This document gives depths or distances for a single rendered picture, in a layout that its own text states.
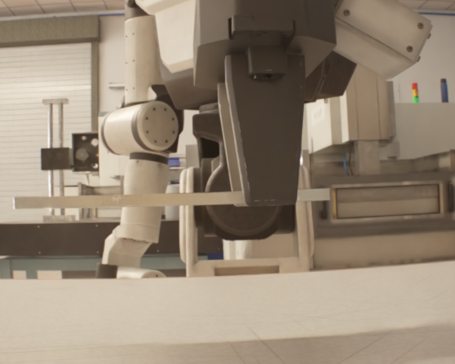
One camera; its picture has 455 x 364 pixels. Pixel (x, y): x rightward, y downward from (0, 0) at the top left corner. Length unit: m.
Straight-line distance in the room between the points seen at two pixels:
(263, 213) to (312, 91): 0.19
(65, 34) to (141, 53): 11.41
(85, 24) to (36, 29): 0.93
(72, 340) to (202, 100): 0.69
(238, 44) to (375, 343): 0.13
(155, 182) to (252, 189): 0.84
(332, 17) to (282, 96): 0.04
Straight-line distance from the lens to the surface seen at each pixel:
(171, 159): 11.97
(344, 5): 0.29
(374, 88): 4.12
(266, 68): 0.27
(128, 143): 1.10
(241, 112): 0.27
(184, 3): 0.94
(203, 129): 0.90
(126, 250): 1.15
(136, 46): 1.13
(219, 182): 0.90
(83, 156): 8.38
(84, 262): 3.43
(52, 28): 12.60
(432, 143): 5.84
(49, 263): 3.46
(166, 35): 0.96
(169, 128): 1.09
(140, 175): 1.10
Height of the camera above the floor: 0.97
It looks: 4 degrees up
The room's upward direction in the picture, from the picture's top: 2 degrees counter-clockwise
